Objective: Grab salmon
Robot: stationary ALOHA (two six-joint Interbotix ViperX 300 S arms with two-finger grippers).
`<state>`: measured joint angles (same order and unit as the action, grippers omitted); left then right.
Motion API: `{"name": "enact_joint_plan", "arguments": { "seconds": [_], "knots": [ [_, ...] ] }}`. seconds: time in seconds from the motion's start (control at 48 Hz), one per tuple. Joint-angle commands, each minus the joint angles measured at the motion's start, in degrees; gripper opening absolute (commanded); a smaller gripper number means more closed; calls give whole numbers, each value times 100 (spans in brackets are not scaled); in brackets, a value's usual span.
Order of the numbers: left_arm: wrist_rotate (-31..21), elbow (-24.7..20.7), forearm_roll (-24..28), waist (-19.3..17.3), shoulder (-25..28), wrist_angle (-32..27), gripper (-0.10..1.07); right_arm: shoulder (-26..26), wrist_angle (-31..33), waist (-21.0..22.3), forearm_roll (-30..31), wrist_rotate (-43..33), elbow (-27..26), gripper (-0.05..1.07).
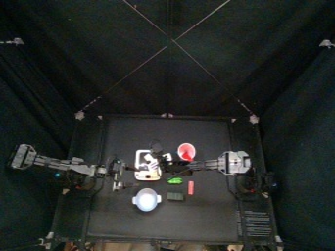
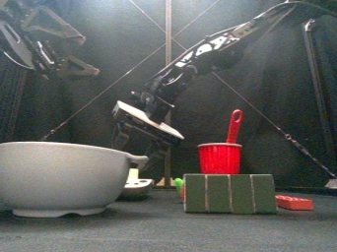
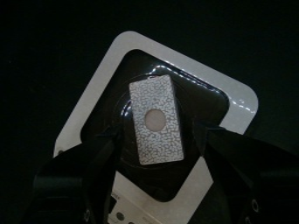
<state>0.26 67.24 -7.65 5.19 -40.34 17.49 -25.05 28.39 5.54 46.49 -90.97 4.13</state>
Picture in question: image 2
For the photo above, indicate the red plastic spoon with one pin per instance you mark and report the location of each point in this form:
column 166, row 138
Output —
column 234, row 131

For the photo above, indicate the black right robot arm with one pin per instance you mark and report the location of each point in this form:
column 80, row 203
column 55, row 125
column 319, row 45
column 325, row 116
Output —
column 210, row 52

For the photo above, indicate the white frame corner bracket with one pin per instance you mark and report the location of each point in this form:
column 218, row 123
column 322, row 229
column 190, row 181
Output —
column 331, row 184

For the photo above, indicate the red striped toy salmon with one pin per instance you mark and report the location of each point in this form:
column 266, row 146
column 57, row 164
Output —
column 294, row 203

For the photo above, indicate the green toy sushi roll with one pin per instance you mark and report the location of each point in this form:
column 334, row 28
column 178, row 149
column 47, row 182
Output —
column 227, row 193

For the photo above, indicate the vertical metal frame pole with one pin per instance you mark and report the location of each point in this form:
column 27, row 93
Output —
column 167, row 32

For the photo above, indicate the green toy pea pod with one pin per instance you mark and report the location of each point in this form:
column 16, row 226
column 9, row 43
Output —
column 178, row 183

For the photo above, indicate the grey plastic bowl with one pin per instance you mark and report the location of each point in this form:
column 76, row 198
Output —
column 56, row 177

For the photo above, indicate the red plastic cup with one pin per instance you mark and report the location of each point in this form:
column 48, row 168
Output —
column 219, row 159

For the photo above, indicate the white kitchen scale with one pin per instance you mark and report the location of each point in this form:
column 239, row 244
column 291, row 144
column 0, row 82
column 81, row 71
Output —
column 138, row 187

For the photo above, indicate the black metal frame strut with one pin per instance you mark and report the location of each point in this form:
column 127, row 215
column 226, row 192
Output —
column 313, row 65

